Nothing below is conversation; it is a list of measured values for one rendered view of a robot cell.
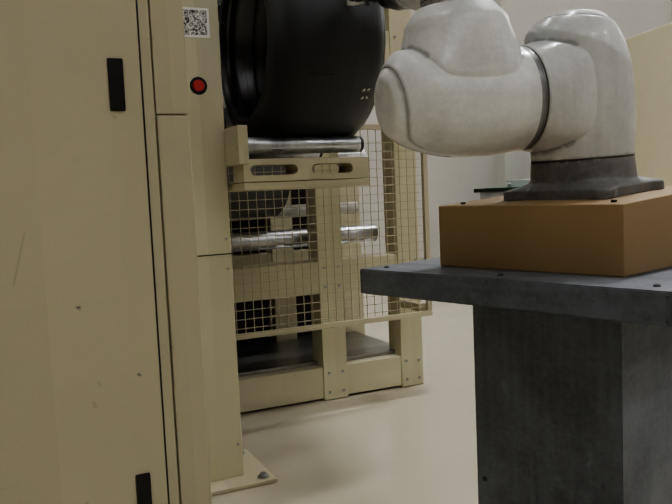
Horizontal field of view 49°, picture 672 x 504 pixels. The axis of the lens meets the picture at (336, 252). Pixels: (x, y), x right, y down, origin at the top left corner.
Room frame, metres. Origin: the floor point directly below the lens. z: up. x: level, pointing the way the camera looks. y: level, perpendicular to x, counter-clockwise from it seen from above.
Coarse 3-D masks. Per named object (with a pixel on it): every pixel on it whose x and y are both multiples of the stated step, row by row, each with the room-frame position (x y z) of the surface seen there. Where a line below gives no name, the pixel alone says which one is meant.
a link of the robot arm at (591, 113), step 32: (544, 32) 1.10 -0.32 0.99; (576, 32) 1.08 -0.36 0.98; (608, 32) 1.08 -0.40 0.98; (544, 64) 1.06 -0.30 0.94; (576, 64) 1.06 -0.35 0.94; (608, 64) 1.07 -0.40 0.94; (576, 96) 1.06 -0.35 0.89; (608, 96) 1.07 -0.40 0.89; (544, 128) 1.07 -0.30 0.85; (576, 128) 1.07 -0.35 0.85; (608, 128) 1.08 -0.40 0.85; (544, 160) 1.12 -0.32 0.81
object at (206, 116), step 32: (192, 0) 1.95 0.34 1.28; (192, 64) 1.94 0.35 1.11; (192, 96) 1.94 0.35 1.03; (192, 128) 1.94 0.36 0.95; (192, 160) 1.94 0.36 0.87; (224, 160) 1.97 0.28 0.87; (224, 192) 1.97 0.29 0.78; (224, 224) 1.97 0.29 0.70; (224, 256) 1.97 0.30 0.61; (224, 288) 1.97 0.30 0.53; (224, 320) 1.96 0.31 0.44; (224, 352) 1.96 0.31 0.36; (224, 384) 1.96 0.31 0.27; (224, 416) 1.96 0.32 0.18; (224, 448) 1.95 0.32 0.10
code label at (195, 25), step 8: (184, 8) 1.94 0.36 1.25; (192, 8) 1.95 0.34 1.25; (200, 8) 1.96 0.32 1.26; (184, 16) 1.94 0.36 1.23; (192, 16) 1.95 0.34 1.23; (200, 16) 1.96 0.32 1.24; (208, 16) 1.96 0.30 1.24; (184, 24) 1.94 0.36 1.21; (192, 24) 1.95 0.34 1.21; (200, 24) 1.95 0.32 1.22; (208, 24) 1.96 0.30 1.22; (184, 32) 1.94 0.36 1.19; (192, 32) 1.95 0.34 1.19; (200, 32) 1.95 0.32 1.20; (208, 32) 1.96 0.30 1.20
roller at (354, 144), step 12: (252, 144) 1.93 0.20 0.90; (264, 144) 1.94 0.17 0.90; (276, 144) 1.95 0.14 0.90; (288, 144) 1.97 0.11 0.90; (300, 144) 1.98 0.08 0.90; (312, 144) 1.99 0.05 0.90; (324, 144) 2.01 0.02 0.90; (336, 144) 2.02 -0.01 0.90; (348, 144) 2.04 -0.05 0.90; (360, 144) 2.05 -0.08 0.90
